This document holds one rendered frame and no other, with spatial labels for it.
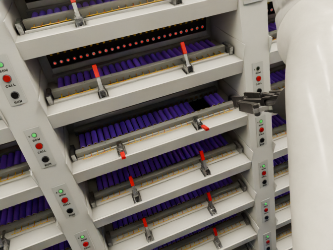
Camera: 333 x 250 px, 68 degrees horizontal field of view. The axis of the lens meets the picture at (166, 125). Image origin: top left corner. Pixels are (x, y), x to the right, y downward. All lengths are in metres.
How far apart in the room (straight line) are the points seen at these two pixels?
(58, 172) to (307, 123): 0.69
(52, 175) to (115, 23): 0.46
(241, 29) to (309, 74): 0.59
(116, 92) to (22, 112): 0.25
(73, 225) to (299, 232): 0.77
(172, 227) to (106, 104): 0.56
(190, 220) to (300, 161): 0.85
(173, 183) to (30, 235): 0.50
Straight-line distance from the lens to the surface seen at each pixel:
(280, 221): 1.30
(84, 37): 0.70
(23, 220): 0.99
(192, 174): 0.94
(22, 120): 0.75
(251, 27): 0.85
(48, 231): 0.96
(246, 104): 0.61
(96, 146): 0.81
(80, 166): 0.81
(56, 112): 0.73
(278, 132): 1.12
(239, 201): 1.10
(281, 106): 0.54
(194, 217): 1.05
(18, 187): 0.86
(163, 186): 0.92
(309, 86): 0.25
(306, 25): 0.31
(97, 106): 0.72
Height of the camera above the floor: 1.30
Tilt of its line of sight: 24 degrees down
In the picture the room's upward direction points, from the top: 13 degrees counter-clockwise
